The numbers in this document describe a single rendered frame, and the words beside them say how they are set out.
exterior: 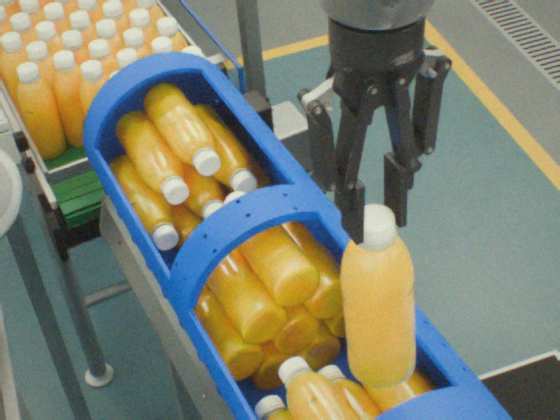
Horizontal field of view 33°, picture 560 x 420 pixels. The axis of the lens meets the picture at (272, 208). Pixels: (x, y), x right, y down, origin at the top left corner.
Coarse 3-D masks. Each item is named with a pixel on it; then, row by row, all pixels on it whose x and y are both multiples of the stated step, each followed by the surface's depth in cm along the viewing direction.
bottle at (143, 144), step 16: (128, 112) 164; (144, 112) 165; (128, 128) 162; (144, 128) 160; (128, 144) 160; (144, 144) 157; (160, 144) 157; (144, 160) 156; (160, 160) 154; (176, 160) 155; (144, 176) 155; (160, 176) 153; (176, 176) 153; (160, 192) 155
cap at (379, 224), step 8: (368, 208) 90; (376, 208) 90; (384, 208) 89; (368, 216) 89; (376, 216) 89; (384, 216) 89; (392, 216) 89; (368, 224) 88; (376, 224) 88; (384, 224) 88; (392, 224) 88; (368, 232) 88; (376, 232) 87; (384, 232) 88; (392, 232) 89; (368, 240) 88; (376, 240) 88; (384, 240) 88
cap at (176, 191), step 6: (174, 180) 153; (180, 180) 153; (168, 186) 152; (174, 186) 152; (180, 186) 152; (186, 186) 153; (168, 192) 152; (174, 192) 152; (180, 192) 153; (186, 192) 153; (168, 198) 152; (174, 198) 153; (180, 198) 153; (186, 198) 154; (174, 204) 154
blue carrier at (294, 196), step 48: (96, 96) 161; (144, 96) 165; (192, 96) 170; (240, 96) 160; (96, 144) 160; (288, 192) 135; (144, 240) 144; (192, 240) 133; (240, 240) 129; (336, 240) 129; (192, 288) 131; (192, 336) 133; (432, 336) 117; (240, 384) 139; (480, 384) 114
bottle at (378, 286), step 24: (360, 264) 90; (384, 264) 89; (408, 264) 91; (360, 288) 91; (384, 288) 90; (408, 288) 92; (360, 312) 93; (384, 312) 92; (408, 312) 94; (360, 336) 95; (384, 336) 94; (408, 336) 96; (360, 360) 98; (384, 360) 96; (408, 360) 98; (384, 384) 99
